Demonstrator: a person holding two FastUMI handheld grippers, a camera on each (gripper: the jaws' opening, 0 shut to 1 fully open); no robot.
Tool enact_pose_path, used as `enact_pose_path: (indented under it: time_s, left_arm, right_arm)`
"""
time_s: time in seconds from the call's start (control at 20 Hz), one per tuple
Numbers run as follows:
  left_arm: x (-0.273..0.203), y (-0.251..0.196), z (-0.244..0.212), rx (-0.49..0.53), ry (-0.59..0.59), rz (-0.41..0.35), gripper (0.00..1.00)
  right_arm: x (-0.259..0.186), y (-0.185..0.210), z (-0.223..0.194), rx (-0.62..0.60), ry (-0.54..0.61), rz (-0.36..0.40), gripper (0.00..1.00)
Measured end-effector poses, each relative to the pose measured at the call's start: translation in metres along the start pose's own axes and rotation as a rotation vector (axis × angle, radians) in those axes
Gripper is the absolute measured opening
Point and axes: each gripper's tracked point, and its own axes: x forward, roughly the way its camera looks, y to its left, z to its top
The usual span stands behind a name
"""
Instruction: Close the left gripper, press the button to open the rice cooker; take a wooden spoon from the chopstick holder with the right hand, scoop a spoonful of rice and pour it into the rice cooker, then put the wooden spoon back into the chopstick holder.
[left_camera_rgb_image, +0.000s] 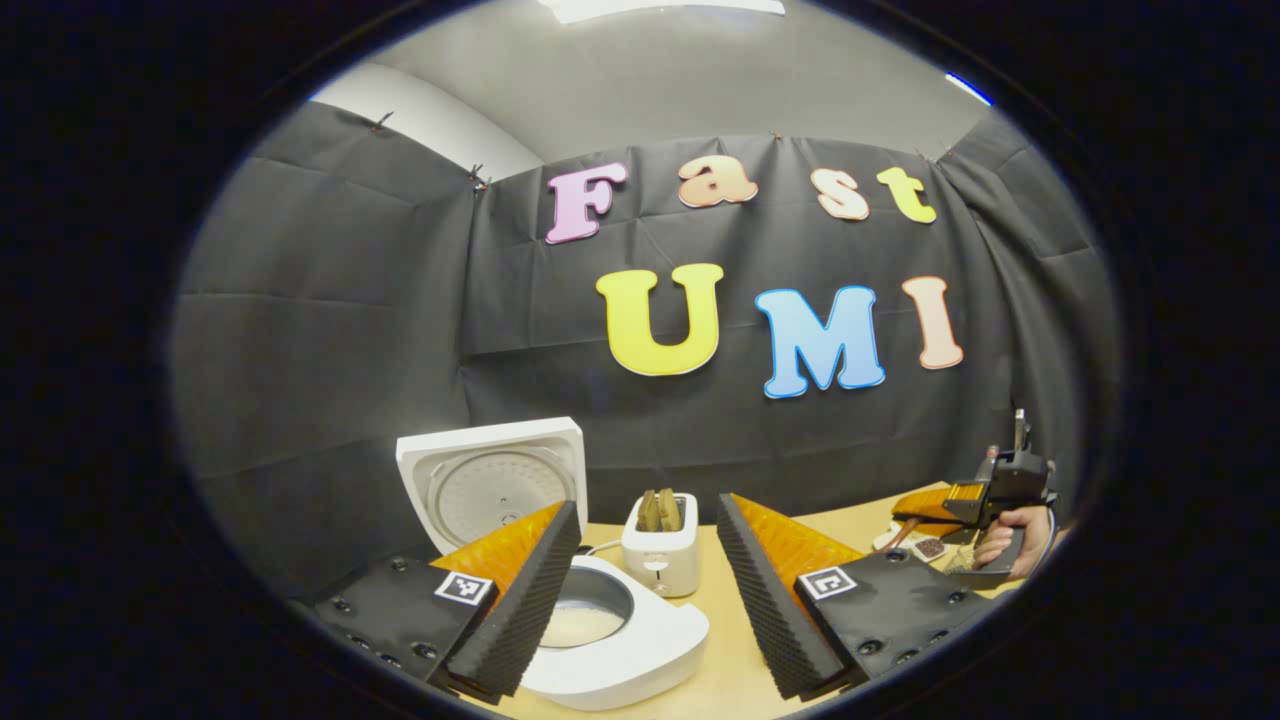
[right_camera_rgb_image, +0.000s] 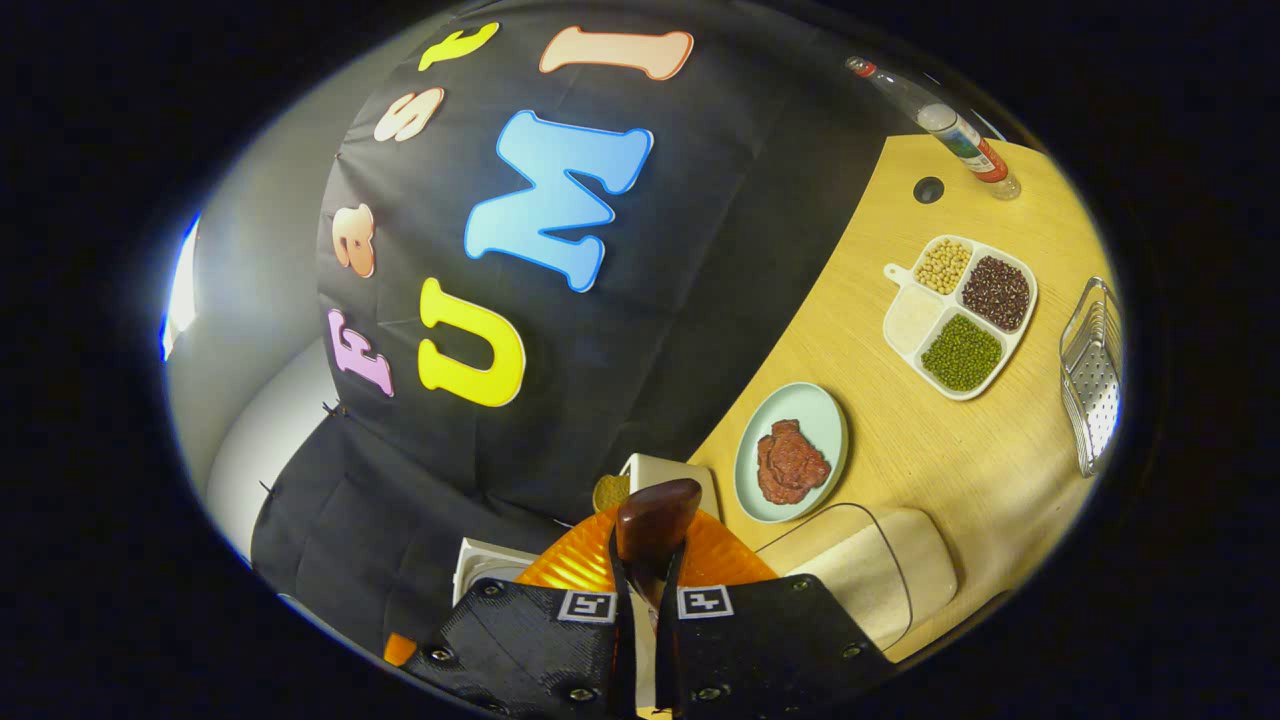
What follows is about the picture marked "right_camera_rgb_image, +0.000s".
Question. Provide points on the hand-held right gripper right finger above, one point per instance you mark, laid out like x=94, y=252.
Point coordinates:
x=760, y=640

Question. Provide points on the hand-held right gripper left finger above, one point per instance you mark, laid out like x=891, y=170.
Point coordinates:
x=530, y=640

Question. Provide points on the white rice cooker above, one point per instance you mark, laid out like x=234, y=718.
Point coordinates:
x=485, y=565

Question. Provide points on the dark wooden spoon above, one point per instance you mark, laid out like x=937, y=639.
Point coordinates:
x=655, y=525

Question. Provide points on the white rice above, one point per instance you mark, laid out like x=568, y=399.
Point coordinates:
x=914, y=320

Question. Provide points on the beige tray with clear lid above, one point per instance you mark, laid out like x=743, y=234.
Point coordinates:
x=880, y=570

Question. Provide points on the brown meat slice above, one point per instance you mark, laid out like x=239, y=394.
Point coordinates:
x=780, y=450
x=795, y=482

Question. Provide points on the toasted bread slices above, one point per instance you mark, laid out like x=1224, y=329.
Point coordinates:
x=610, y=492

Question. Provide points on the white toaster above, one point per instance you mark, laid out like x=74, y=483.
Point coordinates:
x=670, y=470

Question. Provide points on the pale blue round plate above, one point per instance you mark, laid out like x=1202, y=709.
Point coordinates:
x=815, y=420

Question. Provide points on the black backdrop cloth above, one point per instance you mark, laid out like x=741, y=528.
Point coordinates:
x=650, y=330

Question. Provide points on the green mung beans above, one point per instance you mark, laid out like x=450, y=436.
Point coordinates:
x=961, y=352

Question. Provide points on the white divided tray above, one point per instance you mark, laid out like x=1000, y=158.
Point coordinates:
x=955, y=315

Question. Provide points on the yellow soybeans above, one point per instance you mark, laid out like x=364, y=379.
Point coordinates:
x=944, y=266

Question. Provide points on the dark red beans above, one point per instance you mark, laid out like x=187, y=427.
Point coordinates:
x=996, y=292

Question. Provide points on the black desk grommet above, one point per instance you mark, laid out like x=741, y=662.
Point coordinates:
x=928, y=190

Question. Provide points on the large ceiling light panel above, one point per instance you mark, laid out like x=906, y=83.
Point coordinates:
x=182, y=290

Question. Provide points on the clear plastic bottle red label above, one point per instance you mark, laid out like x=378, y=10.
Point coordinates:
x=950, y=125

